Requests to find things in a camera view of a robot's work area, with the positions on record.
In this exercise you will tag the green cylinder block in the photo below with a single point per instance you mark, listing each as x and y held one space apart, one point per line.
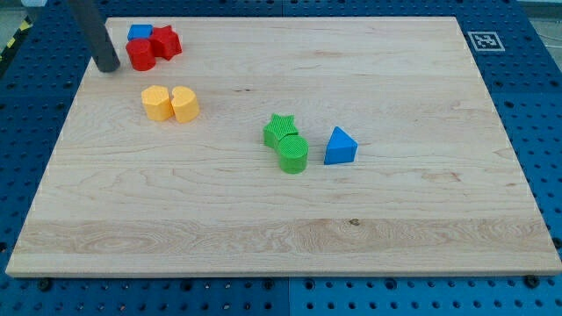
292 153

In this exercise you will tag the light wooden board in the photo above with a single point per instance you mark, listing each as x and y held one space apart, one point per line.
435 189

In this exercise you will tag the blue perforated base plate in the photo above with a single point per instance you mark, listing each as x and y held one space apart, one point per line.
41 80

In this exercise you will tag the blue triangle block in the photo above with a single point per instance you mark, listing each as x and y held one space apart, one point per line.
341 148

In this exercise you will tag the blue cube block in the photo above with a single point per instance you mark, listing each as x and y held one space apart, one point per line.
139 31

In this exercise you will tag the red star block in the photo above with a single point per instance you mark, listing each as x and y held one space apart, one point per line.
165 42

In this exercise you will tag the red cylinder block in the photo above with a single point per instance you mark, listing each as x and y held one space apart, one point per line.
140 54

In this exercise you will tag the white fiducial marker tag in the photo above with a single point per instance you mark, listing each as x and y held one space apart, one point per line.
485 41

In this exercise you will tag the yellow heart block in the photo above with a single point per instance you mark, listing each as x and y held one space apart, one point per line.
185 104

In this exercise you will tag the yellow hexagon block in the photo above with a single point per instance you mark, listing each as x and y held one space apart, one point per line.
156 102

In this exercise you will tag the green star block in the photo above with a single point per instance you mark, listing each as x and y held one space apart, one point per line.
278 127

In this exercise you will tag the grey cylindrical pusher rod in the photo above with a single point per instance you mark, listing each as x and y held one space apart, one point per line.
96 36

